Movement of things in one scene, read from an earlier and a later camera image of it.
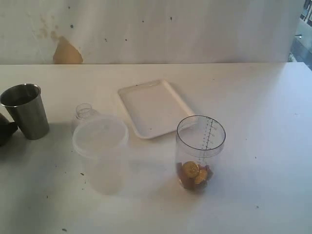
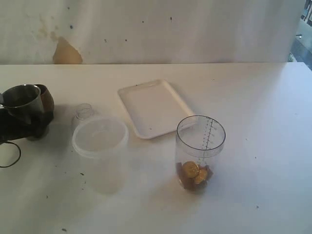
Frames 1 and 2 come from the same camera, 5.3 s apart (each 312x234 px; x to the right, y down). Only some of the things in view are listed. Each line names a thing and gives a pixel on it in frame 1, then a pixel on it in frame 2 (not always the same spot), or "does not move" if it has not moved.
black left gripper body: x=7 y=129 -> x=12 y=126
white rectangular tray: x=153 y=107 does not move
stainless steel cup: x=25 y=104 does not move
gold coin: x=202 y=176 does not move
